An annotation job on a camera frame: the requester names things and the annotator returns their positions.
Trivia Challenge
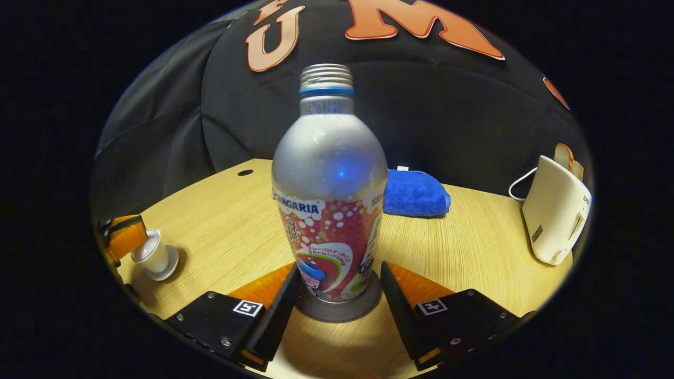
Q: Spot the white toaster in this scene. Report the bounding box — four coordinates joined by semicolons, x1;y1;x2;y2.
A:
521;155;593;266

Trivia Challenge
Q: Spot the white saucer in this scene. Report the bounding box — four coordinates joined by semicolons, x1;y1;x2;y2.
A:
142;245;180;281

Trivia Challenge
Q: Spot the silver water bottle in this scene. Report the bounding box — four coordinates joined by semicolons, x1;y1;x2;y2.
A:
271;64;389;304

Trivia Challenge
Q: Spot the dark round coaster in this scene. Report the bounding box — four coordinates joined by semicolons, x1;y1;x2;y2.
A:
295;271;383;323

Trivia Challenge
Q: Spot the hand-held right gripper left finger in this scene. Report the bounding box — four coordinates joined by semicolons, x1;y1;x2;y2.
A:
166;262;303;370

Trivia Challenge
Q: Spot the blue towel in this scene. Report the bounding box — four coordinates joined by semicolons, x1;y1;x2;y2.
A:
383;168;452;217

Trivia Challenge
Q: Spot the white teacup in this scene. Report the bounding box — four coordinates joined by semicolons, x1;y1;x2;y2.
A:
131;229;170;274

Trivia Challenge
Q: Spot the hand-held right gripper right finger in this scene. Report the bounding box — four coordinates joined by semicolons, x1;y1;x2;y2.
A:
380;261;536;372

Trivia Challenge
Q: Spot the white toaster cable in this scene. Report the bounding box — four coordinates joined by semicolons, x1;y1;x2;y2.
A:
508;167;539;202

